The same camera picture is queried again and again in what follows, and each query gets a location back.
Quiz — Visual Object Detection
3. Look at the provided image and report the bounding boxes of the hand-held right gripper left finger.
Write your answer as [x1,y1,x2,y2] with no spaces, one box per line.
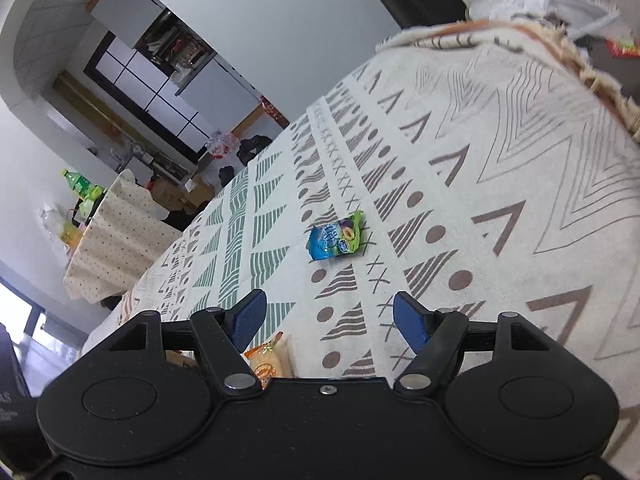
[80,288,269,394]

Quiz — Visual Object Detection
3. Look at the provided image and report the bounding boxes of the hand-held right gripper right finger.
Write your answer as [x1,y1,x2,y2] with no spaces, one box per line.
[392,290,571,392]

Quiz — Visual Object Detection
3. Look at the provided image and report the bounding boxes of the blue green candy packet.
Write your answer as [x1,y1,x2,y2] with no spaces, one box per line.
[307,209,367,262]

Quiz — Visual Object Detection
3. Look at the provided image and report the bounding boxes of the orange biscuit packet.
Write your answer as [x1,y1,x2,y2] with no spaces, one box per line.
[243,331,294,392]

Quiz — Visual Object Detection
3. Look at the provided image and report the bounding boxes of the stacked cardboard boxes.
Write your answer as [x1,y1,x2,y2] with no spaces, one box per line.
[149,174,217,213]

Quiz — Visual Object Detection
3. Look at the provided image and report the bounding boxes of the table with dotted tablecloth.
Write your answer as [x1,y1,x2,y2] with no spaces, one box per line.
[63,168,184,306]

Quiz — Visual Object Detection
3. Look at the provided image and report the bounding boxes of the black bag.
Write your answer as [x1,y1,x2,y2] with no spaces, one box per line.
[237,135,274,166]

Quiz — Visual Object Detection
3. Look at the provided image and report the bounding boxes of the red white plastic bag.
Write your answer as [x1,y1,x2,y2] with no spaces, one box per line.
[205,130,239,159]

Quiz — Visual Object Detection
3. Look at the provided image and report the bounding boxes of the patterned blanket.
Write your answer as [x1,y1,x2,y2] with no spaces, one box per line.
[81,19,640,463]

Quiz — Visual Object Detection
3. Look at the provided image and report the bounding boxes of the red hanging decoration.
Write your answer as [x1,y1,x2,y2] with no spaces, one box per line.
[260,96,292,129]

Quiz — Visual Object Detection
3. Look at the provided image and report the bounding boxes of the green soda bottle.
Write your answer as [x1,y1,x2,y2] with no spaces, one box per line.
[62,168,107,202]

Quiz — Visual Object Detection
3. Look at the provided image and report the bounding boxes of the clear plastic bag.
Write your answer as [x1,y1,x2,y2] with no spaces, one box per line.
[40,204,72,237]

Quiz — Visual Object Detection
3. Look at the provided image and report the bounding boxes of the black box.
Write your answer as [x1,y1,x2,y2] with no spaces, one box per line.
[0,321,32,432]

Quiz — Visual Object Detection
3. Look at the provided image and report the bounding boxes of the white cabinet with black frames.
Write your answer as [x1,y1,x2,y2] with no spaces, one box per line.
[84,0,263,162]

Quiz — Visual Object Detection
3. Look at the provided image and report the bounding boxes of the red printed packet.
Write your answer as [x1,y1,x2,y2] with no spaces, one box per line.
[605,36,640,59]

